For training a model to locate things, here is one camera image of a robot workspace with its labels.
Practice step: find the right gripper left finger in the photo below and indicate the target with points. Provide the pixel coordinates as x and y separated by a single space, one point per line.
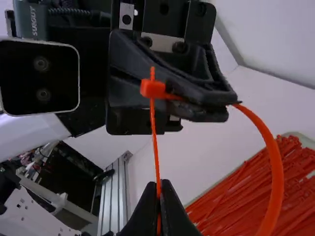
145 216

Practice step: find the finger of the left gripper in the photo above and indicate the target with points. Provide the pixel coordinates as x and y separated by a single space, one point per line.
192 73

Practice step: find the silver rails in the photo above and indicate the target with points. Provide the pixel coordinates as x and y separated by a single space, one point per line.
112 201

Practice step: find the pale tray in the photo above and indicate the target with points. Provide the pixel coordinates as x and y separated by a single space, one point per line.
306 140

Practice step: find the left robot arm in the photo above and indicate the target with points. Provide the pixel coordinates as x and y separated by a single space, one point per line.
24 132

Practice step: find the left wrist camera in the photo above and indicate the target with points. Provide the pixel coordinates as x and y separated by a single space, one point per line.
39 78

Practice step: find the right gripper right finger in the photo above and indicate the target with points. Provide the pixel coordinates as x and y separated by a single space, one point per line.
174 216

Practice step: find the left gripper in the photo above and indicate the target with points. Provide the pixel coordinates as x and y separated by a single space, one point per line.
93 73

